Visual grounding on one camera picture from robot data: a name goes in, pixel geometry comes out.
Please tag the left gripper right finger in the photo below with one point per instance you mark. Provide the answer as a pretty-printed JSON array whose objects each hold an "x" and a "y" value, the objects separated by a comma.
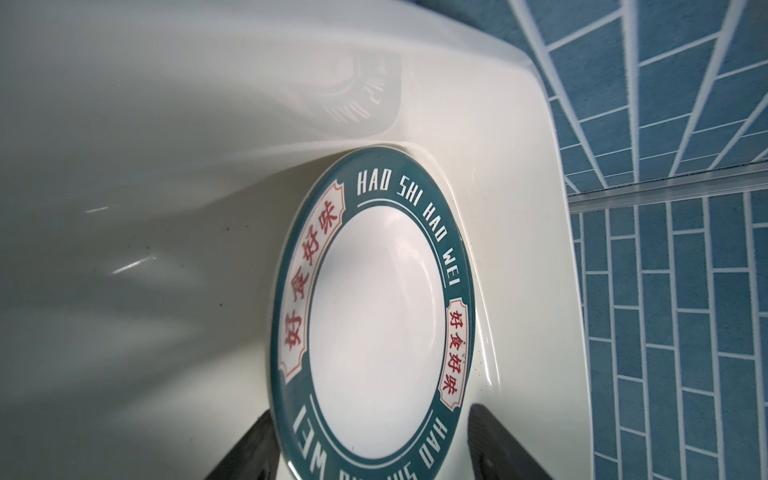
[{"x": 495, "y": 453}]

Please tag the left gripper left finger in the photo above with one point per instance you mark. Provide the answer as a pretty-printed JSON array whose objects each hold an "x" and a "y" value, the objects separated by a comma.
[{"x": 255, "y": 456}]

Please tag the green rimmed plate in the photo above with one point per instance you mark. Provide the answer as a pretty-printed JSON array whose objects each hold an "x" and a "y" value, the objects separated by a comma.
[{"x": 372, "y": 324}]

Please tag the white plastic bin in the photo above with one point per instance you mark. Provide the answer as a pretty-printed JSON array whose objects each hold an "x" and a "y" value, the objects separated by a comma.
[{"x": 153, "y": 157}]

